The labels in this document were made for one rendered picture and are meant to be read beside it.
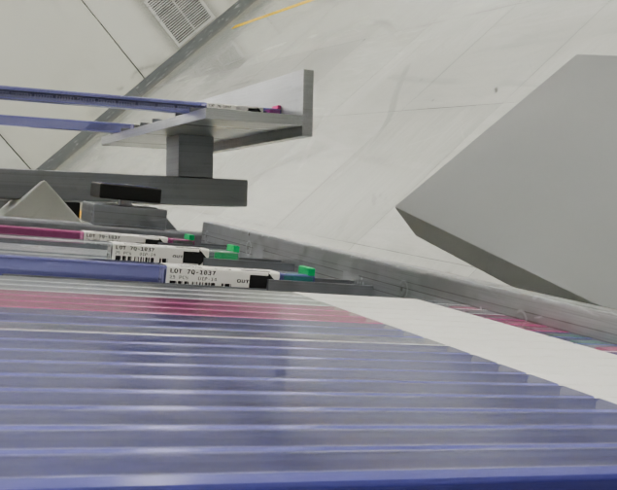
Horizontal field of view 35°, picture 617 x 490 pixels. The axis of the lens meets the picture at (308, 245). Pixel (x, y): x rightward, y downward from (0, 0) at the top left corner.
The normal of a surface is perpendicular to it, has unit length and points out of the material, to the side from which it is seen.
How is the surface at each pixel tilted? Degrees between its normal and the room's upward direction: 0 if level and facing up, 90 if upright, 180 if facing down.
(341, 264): 44
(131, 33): 90
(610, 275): 0
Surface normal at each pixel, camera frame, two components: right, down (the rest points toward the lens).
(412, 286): -0.91, -0.07
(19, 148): 0.40, 0.09
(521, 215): -0.59, -0.74
